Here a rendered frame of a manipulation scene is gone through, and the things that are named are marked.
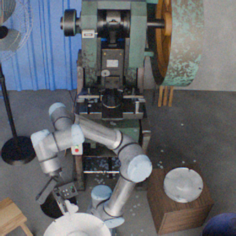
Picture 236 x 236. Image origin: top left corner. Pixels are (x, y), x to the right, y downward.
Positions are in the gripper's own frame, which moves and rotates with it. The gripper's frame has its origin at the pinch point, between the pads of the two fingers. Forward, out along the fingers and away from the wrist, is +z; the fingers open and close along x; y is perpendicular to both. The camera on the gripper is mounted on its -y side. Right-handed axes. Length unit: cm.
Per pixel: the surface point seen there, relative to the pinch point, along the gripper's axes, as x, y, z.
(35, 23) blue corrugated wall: 177, 61, -152
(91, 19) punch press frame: 41, 58, -89
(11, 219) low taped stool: 92, -25, 11
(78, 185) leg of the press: 130, 39, 12
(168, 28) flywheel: 33, 102, -72
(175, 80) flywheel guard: 31, 91, -39
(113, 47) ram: 57, 73, -73
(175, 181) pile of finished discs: 68, 90, 27
